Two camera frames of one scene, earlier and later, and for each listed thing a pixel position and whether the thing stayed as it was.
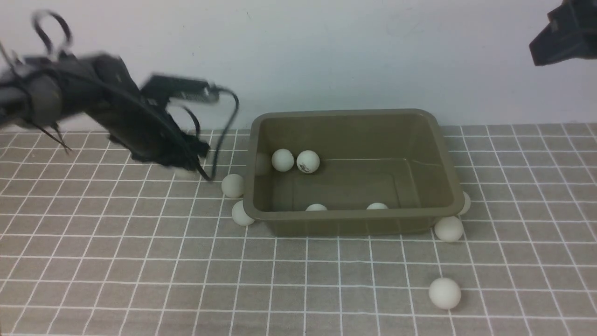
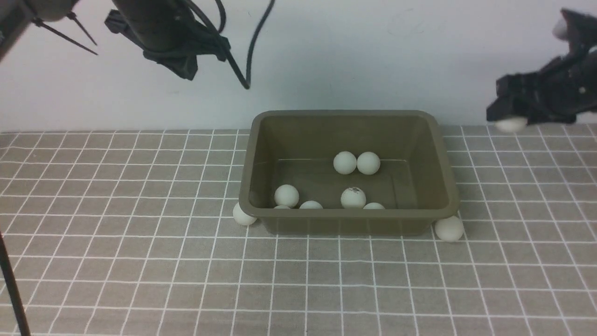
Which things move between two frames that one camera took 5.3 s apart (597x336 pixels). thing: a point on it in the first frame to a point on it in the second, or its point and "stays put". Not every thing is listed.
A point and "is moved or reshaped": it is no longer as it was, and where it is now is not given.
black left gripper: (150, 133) to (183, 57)
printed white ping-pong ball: (316, 207) is moved or reshaped
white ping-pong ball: (183, 173) to (368, 163)
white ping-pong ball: (445, 293) to (511, 124)
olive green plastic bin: (340, 172) stays put
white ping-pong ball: (448, 229) stays put
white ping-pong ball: (282, 160) to (344, 162)
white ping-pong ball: (232, 185) to (286, 195)
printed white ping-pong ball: (308, 161) to (353, 198)
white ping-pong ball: (377, 206) stays put
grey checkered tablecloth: (93, 242) stays put
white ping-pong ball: (239, 215) stays put
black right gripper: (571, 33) to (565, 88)
